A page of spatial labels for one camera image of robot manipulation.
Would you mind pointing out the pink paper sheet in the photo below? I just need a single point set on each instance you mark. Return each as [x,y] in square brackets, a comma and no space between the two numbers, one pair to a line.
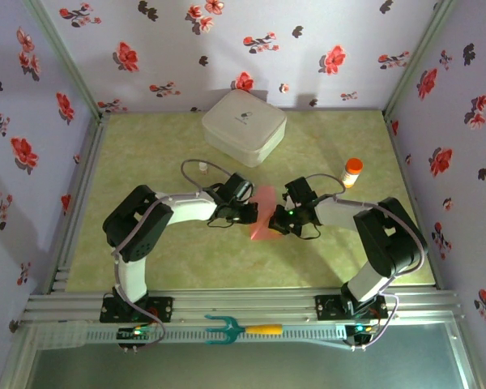
[265,198]

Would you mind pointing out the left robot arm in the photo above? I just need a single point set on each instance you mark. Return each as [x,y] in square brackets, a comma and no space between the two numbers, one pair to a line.
[133,279]

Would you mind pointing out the orange capped pill bottle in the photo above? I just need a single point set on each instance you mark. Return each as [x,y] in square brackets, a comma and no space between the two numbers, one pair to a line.
[350,172]

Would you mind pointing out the white plastic lidded box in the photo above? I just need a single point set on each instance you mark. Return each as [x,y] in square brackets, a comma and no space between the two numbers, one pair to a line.
[243,125]

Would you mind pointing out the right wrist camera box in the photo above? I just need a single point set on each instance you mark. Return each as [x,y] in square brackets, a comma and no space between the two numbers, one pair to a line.
[288,200]

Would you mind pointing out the aluminium mounting rail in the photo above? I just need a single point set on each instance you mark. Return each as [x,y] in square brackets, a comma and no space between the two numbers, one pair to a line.
[247,304]

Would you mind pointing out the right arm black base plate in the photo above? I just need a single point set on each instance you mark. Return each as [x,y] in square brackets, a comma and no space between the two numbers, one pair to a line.
[322,310]

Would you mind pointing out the aluminium side rail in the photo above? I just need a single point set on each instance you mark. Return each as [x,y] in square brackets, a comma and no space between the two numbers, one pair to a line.
[402,162]
[91,162]

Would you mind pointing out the aluminium frame post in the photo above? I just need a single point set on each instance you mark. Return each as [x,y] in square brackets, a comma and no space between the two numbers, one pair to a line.
[415,61]
[90,101]

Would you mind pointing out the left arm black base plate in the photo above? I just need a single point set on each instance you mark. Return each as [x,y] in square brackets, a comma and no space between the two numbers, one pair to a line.
[107,314]

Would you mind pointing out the aluminium frame bar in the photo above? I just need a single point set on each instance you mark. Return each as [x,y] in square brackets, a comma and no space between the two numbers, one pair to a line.
[18,364]
[469,364]

